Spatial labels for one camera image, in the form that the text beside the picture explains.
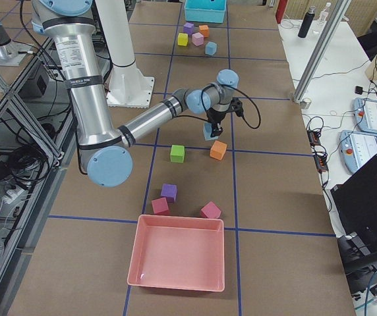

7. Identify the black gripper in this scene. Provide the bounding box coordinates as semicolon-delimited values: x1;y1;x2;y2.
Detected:
206;107;227;138

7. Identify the light blue foam block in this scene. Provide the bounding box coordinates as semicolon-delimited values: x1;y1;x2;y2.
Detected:
203;122;219;141
205;41;218;56

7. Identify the orange foam block near pink bin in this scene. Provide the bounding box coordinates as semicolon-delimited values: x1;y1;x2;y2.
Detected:
210;140;227;161

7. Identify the green foam block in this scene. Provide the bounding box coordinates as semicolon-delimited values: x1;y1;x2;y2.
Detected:
170;145;185;163

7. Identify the purple foam block near pink bin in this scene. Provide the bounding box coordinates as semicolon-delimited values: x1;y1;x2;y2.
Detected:
161;184;177;203

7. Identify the magenta foam block right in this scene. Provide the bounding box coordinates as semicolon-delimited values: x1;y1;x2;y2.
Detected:
200;201;221;219

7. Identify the magenta foam block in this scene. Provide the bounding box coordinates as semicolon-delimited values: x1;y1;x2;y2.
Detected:
200;201;221;219
151;197;170;215

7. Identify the pink foam block near blue bin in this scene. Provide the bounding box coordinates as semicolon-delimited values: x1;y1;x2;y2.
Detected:
191;32;204;47

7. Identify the yellow foam block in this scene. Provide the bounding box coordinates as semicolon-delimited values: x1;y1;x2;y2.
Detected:
177;32;189;47

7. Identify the magenta foam block left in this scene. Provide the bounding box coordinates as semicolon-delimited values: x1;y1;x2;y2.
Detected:
151;197;170;215

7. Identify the orange foam block near blue bin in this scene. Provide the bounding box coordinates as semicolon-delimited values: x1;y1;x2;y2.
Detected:
198;24;210;38

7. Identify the purple foam block near blue bin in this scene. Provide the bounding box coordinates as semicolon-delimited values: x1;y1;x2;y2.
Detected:
183;22;194;36

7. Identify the blue plastic bin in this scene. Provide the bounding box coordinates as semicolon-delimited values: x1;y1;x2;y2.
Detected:
184;0;227;24

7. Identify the black water bottle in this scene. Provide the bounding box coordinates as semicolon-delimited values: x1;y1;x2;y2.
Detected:
298;6;316;38

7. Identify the pink plastic bin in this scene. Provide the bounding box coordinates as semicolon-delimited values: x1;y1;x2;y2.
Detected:
127;215;225;292

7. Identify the teach pendant near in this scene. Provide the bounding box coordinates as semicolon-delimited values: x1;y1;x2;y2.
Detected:
339;130;377;174

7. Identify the teach pendant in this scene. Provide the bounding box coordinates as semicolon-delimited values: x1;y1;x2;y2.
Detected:
352;98;377;134
339;130;377;174

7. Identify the teach pendant far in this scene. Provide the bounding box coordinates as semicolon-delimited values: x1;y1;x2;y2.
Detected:
352;98;377;134

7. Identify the clear plastic bottle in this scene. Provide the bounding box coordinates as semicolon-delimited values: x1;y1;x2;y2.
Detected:
317;2;332;23

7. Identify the black laptop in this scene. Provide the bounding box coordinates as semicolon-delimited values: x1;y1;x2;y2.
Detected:
331;154;377;236

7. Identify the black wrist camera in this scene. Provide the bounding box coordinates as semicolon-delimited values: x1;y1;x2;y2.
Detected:
231;97;244;118

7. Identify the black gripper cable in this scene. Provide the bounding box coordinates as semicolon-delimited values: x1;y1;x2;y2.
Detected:
200;82;262;130

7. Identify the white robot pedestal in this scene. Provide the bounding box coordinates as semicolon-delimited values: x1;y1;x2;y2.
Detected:
96;0;155;108

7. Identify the aluminium frame post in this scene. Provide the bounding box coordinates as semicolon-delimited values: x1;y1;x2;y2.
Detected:
292;0;351;109

